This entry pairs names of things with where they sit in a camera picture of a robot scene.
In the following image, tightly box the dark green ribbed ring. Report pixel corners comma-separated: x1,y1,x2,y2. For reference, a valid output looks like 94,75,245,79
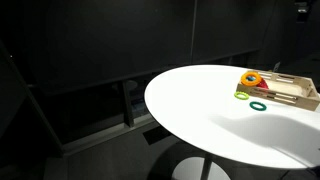
249,101,268,112

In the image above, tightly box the wooden slatted tray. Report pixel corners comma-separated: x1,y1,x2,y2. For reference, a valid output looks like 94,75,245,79
235,69,320,112

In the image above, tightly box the round table base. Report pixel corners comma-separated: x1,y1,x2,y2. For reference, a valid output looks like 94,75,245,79
171,156,232,180

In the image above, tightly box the dark shelf post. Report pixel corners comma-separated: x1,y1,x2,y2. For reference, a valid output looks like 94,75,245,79
121,79,135,129

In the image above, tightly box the light green ribbed ring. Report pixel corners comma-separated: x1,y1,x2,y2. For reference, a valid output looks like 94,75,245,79
233,91,250,101

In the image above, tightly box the orange ribbed ring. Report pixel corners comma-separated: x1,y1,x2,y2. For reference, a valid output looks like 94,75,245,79
240,70,263,87

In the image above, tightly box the table pedestal leg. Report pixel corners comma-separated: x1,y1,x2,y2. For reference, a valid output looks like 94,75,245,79
200,154,214,180

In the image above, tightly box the red ribbed ring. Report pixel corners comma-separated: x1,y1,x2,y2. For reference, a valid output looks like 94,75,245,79
255,78,270,90

